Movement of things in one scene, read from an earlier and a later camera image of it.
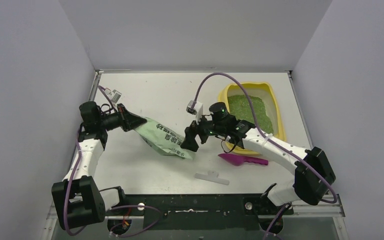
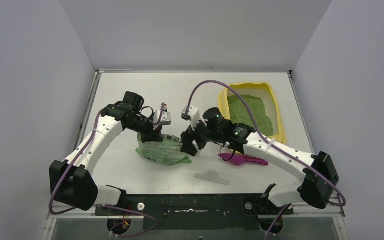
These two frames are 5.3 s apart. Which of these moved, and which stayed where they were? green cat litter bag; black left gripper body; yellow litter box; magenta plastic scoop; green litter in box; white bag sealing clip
Moved: black left gripper body; green cat litter bag
Stayed: white bag sealing clip; magenta plastic scoop; yellow litter box; green litter in box
